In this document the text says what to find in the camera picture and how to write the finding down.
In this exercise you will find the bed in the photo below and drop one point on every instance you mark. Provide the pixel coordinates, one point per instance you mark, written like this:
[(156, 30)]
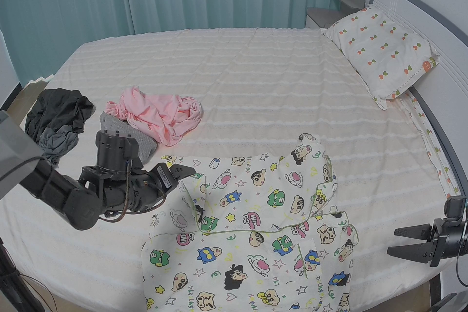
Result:
[(274, 84)]

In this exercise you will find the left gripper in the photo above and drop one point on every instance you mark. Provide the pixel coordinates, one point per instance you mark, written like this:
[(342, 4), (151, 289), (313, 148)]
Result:
[(139, 193)]

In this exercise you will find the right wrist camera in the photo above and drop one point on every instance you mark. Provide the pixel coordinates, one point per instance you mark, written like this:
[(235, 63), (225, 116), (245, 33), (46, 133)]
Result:
[(455, 208)]

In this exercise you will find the white printed pillow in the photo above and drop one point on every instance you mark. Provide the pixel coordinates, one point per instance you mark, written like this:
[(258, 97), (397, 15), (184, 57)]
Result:
[(384, 51)]

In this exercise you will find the black garment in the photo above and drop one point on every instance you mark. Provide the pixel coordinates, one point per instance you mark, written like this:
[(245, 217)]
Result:
[(58, 105)]

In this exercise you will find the grey knit garment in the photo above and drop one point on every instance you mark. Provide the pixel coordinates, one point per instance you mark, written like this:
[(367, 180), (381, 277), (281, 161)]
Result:
[(146, 146)]

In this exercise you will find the dark grey garment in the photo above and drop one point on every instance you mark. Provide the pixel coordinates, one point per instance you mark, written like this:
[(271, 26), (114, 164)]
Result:
[(58, 146)]

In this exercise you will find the pink garment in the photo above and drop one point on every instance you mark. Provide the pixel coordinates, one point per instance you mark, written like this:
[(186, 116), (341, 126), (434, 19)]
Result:
[(161, 116)]

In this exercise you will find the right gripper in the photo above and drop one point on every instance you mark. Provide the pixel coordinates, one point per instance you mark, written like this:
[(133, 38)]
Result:
[(453, 243)]

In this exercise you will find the white printed pyjama top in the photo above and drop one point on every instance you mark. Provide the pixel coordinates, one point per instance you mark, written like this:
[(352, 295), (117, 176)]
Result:
[(256, 230)]

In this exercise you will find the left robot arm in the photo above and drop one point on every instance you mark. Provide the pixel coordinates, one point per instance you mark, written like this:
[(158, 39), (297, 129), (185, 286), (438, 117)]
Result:
[(62, 193)]

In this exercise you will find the grey bedside table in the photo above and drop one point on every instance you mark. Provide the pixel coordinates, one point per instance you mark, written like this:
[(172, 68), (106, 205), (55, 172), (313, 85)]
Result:
[(325, 16)]

